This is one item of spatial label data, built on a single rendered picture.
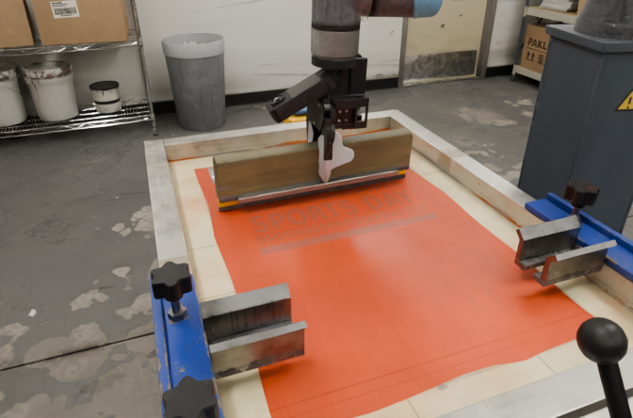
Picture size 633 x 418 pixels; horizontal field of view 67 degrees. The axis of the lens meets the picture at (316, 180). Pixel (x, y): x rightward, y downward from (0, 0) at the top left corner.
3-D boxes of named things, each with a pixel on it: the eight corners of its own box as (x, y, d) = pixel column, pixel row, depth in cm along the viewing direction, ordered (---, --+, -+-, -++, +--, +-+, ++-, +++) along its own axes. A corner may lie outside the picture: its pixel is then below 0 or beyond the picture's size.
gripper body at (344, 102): (366, 132, 80) (373, 59, 74) (318, 137, 77) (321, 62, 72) (348, 116, 86) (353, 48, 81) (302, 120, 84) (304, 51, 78)
